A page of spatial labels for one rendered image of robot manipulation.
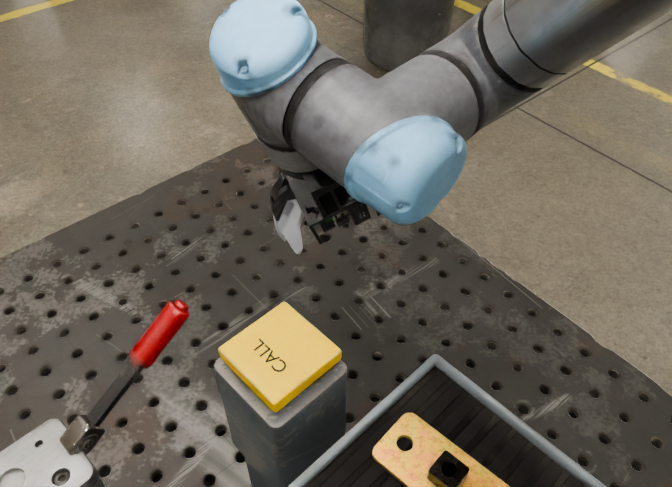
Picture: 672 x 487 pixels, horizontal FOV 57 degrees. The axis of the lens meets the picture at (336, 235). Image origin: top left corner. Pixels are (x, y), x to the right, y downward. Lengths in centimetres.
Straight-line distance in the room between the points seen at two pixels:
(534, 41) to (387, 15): 240
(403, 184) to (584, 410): 65
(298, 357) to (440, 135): 17
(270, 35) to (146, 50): 283
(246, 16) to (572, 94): 260
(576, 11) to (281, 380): 29
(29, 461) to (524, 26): 47
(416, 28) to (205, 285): 198
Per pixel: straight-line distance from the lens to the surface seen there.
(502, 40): 46
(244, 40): 45
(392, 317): 102
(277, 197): 66
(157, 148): 259
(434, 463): 37
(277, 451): 45
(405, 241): 114
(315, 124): 43
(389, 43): 290
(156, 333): 50
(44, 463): 54
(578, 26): 44
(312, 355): 42
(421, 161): 40
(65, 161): 264
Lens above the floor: 151
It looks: 45 degrees down
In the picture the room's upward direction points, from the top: straight up
